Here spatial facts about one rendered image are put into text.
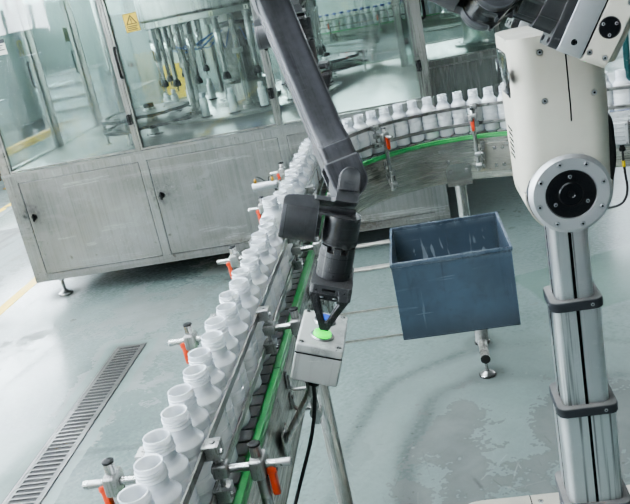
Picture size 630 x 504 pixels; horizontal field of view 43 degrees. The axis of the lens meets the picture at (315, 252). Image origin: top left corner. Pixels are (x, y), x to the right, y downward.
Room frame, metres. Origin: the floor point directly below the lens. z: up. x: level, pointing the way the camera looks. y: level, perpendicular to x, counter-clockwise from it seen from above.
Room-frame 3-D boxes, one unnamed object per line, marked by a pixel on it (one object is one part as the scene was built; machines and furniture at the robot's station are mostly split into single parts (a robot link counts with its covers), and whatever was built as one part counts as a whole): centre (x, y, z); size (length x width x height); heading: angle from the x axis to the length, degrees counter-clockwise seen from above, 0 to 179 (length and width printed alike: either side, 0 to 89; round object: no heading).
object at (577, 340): (1.58, -0.52, 0.74); 0.11 x 0.11 x 0.40; 81
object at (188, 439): (0.96, 0.23, 1.08); 0.06 x 0.06 x 0.17
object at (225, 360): (1.20, 0.19, 1.08); 0.06 x 0.06 x 0.17
